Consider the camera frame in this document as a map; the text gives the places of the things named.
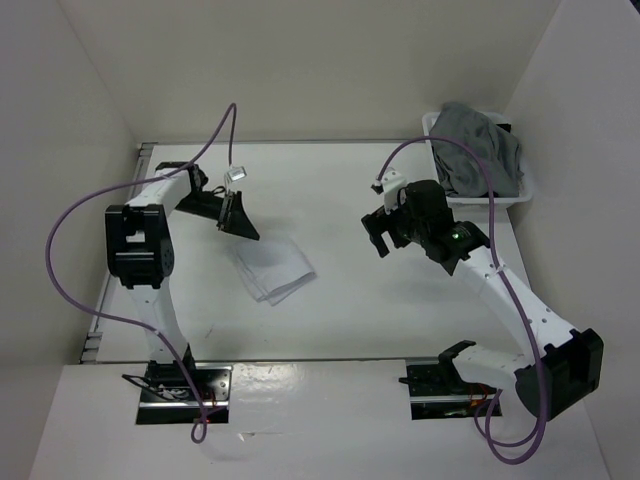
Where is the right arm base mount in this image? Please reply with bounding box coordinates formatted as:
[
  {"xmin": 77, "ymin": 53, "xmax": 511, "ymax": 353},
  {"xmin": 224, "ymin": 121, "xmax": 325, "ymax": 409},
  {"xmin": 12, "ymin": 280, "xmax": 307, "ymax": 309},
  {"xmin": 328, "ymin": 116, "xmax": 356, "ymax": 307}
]
[{"xmin": 398, "ymin": 357, "xmax": 496, "ymax": 421}]

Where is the white skirt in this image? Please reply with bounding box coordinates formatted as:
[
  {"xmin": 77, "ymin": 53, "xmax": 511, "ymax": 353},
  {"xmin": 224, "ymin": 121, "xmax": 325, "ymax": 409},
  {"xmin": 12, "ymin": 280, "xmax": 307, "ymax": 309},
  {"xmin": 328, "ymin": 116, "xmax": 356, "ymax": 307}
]
[{"xmin": 230, "ymin": 235, "xmax": 317, "ymax": 306}]

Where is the white plastic laundry basket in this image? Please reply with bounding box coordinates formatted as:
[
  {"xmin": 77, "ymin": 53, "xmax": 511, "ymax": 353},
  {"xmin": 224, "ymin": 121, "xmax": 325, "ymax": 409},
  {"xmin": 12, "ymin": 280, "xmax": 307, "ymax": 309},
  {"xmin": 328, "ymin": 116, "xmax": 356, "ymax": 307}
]
[{"xmin": 422, "ymin": 102, "xmax": 533, "ymax": 208}]

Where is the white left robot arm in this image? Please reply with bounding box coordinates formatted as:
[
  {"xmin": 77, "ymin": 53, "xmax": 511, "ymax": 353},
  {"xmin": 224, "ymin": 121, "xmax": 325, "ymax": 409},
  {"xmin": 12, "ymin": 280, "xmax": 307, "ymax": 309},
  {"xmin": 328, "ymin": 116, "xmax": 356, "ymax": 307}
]
[{"xmin": 105, "ymin": 162, "xmax": 260, "ymax": 400}]

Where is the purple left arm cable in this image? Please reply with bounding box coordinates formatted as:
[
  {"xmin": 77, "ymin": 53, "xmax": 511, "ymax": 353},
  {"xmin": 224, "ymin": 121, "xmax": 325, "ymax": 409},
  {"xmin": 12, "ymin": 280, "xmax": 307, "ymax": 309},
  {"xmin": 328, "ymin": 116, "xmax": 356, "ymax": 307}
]
[{"xmin": 44, "ymin": 102, "xmax": 238, "ymax": 445}]

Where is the grey skirt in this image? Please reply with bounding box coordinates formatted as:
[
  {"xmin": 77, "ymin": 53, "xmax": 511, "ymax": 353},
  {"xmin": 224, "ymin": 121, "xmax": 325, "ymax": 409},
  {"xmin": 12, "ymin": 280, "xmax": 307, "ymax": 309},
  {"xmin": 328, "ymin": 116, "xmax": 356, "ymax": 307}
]
[{"xmin": 429, "ymin": 102, "xmax": 522, "ymax": 198}]

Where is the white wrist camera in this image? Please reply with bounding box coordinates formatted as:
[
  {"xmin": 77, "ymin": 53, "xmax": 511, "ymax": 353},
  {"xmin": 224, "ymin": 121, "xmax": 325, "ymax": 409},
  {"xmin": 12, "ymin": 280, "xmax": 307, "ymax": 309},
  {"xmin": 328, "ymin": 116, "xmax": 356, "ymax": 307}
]
[
  {"xmin": 224, "ymin": 166, "xmax": 247, "ymax": 185},
  {"xmin": 371, "ymin": 168, "xmax": 408, "ymax": 215}
]

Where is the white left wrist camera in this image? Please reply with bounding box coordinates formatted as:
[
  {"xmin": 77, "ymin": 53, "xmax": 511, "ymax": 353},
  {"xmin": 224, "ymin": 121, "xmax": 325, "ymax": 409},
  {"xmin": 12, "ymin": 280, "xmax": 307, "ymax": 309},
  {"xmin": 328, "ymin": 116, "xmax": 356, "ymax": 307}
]
[{"xmin": 224, "ymin": 166, "xmax": 247, "ymax": 185}]

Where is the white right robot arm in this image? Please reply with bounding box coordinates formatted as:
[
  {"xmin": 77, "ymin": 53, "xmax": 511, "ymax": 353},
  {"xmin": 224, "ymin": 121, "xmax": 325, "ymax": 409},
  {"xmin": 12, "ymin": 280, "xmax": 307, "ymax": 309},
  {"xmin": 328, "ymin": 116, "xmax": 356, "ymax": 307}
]
[{"xmin": 361, "ymin": 171, "xmax": 604, "ymax": 420}]

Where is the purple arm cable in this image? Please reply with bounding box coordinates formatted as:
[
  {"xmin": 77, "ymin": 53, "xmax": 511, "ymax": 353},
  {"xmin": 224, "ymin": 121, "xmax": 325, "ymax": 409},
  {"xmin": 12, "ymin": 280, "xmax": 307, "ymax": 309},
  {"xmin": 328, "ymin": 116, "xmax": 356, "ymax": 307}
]
[
  {"xmin": 377, "ymin": 136, "xmax": 550, "ymax": 464},
  {"xmin": 44, "ymin": 102, "xmax": 238, "ymax": 445}
]

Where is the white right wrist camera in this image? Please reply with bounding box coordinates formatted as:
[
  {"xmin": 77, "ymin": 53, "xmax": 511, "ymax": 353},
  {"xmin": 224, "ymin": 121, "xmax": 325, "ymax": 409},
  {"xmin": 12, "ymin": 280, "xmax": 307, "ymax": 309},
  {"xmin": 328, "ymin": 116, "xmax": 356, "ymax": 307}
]
[{"xmin": 371, "ymin": 168, "xmax": 408, "ymax": 215}]

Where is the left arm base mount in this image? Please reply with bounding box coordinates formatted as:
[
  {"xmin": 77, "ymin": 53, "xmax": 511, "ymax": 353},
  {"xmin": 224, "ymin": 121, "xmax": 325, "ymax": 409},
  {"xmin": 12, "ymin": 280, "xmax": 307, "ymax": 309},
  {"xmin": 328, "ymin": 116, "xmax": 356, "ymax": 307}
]
[{"xmin": 121, "ymin": 362, "xmax": 232, "ymax": 425}]

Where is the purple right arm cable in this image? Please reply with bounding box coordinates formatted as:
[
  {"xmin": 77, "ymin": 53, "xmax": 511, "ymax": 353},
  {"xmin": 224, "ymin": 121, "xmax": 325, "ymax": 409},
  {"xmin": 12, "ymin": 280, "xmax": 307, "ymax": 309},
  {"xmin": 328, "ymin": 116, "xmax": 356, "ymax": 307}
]
[{"xmin": 377, "ymin": 136, "xmax": 550, "ymax": 464}]

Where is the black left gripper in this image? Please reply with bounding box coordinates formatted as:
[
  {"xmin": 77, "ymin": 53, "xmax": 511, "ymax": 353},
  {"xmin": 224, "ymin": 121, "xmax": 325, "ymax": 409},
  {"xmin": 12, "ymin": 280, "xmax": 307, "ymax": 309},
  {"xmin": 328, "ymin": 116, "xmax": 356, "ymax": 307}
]
[{"xmin": 174, "ymin": 191, "xmax": 259, "ymax": 241}]

